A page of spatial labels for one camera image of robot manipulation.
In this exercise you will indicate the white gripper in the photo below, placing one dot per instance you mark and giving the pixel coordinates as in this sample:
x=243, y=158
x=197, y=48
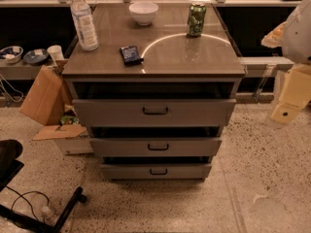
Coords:
x=298, y=38

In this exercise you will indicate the grey drawer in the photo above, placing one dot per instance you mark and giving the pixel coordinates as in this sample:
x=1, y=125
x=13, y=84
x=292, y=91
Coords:
x=156, y=171
x=154, y=113
x=155, y=147

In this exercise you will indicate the white paper cup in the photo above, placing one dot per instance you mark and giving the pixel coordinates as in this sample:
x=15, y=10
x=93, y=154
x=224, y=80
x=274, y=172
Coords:
x=55, y=52

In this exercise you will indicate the white ceramic bowl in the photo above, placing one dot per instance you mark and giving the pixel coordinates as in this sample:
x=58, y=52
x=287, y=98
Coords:
x=143, y=12

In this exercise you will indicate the brown cardboard box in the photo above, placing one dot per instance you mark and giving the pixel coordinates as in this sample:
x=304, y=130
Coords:
x=46, y=100

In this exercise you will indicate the blue patterned plate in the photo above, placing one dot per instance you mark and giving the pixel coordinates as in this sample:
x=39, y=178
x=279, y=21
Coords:
x=36, y=57

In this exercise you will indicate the blue patterned bowl left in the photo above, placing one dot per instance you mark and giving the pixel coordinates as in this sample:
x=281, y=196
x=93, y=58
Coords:
x=11, y=55

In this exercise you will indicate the clear plastic water bottle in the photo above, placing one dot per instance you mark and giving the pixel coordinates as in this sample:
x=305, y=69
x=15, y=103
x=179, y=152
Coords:
x=83, y=21

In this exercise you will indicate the grey middle drawer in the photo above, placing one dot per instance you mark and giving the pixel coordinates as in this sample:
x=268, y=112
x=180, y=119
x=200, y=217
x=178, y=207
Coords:
x=155, y=147

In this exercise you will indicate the green snack bag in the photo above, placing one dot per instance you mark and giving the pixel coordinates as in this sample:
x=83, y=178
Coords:
x=69, y=120

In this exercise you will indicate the grey bottom drawer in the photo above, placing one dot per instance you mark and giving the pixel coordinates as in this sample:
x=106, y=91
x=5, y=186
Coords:
x=156, y=171

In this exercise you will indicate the green soda can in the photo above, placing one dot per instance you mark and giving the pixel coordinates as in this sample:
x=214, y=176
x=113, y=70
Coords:
x=197, y=12

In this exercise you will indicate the grey three-drawer cabinet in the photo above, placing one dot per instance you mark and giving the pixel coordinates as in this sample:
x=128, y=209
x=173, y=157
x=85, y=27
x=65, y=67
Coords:
x=174, y=66

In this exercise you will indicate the dark blue snack packet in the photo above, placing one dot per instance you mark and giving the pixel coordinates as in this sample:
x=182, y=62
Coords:
x=130, y=55

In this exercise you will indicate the grey top drawer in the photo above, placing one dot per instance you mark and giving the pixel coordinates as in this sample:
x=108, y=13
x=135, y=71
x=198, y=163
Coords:
x=154, y=113

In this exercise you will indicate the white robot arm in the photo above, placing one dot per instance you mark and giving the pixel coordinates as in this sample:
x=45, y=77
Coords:
x=294, y=38

